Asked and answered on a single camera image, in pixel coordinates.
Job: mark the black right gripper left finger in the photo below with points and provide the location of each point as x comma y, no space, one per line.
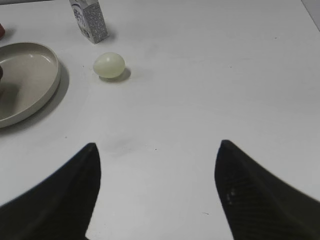
58,208

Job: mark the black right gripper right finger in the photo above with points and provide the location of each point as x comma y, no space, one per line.
257,204

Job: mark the beige round plate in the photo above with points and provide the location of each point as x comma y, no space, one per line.
31,74

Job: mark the pale white egg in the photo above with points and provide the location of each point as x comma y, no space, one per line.
109,65

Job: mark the red object at edge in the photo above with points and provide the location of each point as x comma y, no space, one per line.
2,31

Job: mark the white grey milk carton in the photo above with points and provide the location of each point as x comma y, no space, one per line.
90,19

